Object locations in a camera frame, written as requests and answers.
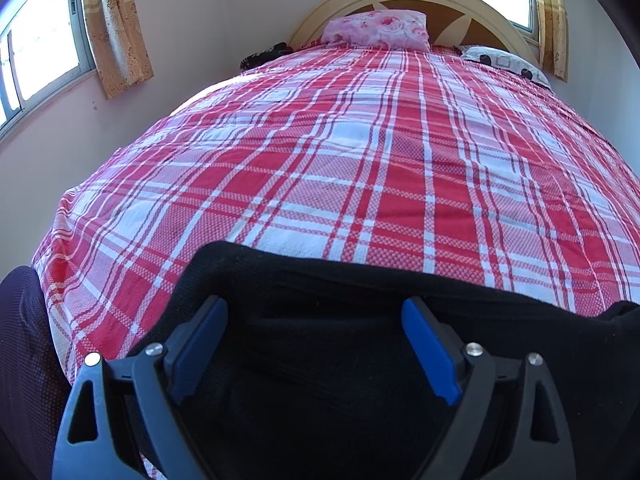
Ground dark bundle beside bed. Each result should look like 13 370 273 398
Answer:
239 42 292 72

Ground cream wooden headboard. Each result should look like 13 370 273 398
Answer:
289 0 540 68

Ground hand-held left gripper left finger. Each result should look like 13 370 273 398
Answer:
51 296 231 480

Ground red plaid bed cover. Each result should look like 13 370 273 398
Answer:
31 42 640 480

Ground white patterned pillow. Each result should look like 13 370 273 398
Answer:
457 45 551 90

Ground black pants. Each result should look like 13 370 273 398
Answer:
132 241 640 480

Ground pink floral pillow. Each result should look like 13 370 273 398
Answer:
321 10 431 52

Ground large sliding window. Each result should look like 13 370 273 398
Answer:
0 0 97 138

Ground dark dotted clothing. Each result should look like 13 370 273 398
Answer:
0 266 71 480

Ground yellow patterned curtain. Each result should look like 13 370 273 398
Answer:
530 0 570 82
80 0 155 100

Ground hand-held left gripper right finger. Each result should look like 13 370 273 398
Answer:
400 296 576 480

